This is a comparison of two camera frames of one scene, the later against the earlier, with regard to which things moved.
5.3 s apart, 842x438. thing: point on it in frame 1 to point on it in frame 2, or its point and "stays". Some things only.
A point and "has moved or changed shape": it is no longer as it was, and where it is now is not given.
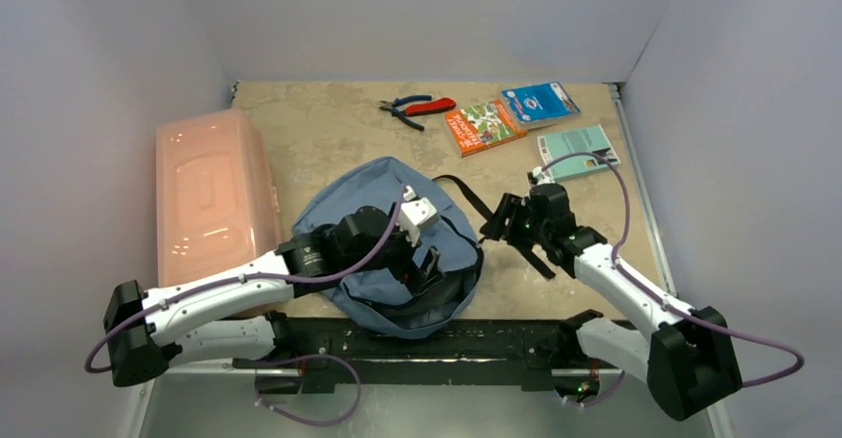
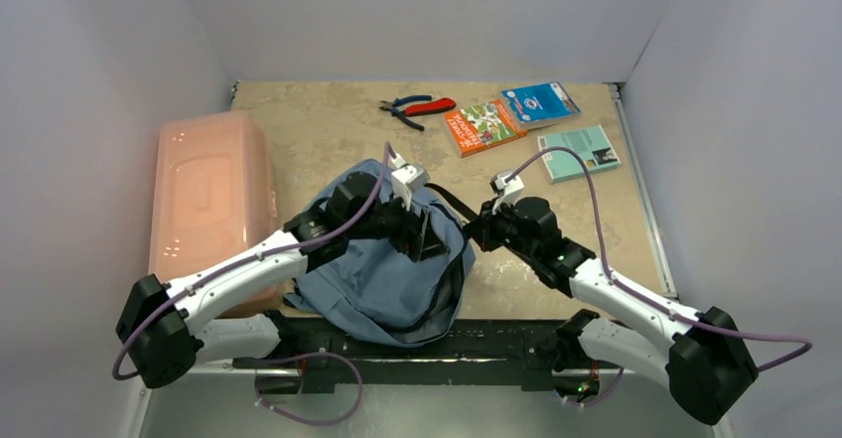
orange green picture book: x=483 y=126 stays
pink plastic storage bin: x=215 y=203 stays
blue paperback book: x=539 y=102 stays
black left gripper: x=416 y=277 to x=417 y=238
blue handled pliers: x=391 y=106 stays
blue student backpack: x=387 y=305 has moved or changed shape
